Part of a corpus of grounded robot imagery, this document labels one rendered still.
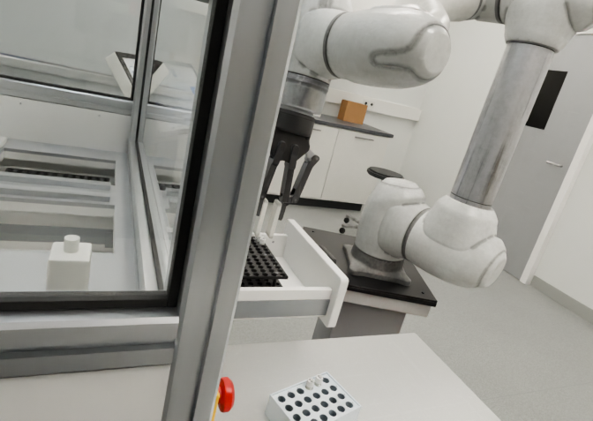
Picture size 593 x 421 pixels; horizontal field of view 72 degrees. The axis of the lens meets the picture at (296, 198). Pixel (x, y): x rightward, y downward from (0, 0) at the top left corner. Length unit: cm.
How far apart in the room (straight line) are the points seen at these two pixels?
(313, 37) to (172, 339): 51
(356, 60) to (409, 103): 476
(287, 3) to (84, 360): 26
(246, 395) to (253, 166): 53
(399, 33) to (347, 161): 367
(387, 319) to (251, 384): 59
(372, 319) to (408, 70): 81
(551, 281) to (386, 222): 309
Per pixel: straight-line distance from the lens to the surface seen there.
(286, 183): 75
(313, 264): 88
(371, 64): 61
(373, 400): 82
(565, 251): 405
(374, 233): 115
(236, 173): 27
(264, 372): 79
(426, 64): 60
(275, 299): 77
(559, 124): 416
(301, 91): 70
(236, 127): 25
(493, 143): 105
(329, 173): 418
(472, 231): 104
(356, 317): 123
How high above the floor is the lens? 127
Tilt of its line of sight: 17 degrees down
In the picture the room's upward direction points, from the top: 14 degrees clockwise
